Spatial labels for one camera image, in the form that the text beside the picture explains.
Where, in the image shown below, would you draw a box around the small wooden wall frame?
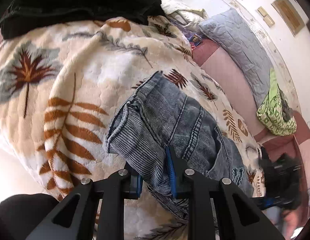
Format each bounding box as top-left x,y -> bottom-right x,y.
257,7 -> 275,28

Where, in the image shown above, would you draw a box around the person's right hand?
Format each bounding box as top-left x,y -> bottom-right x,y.
282,210 -> 306,239

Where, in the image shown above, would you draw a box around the large wooden wall frame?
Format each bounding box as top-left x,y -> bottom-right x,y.
272,0 -> 305,36

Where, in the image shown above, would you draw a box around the pink bed sheet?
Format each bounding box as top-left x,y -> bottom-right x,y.
192,38 -> 310,225

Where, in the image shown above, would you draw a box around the grey quilted pillow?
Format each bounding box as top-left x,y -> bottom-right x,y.
199,8 -> 273,107

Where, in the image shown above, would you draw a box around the blue denim jeans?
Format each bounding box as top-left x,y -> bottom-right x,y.
106,72 -> 253,220

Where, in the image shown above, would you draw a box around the black garment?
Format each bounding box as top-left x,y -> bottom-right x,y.
0,0 -> 165,40

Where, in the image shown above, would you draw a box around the cream leaf print blanket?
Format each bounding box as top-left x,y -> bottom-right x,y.
0,16 -> 266,200

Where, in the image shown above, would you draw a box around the cream pillow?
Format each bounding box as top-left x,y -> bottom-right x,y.
161,0 -> 208,30

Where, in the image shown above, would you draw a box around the green patterned cloth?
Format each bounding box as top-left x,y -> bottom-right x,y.
256,69 -> 297,136

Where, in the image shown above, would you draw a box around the colourful small packet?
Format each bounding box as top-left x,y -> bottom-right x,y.
181,28 -> 205,50

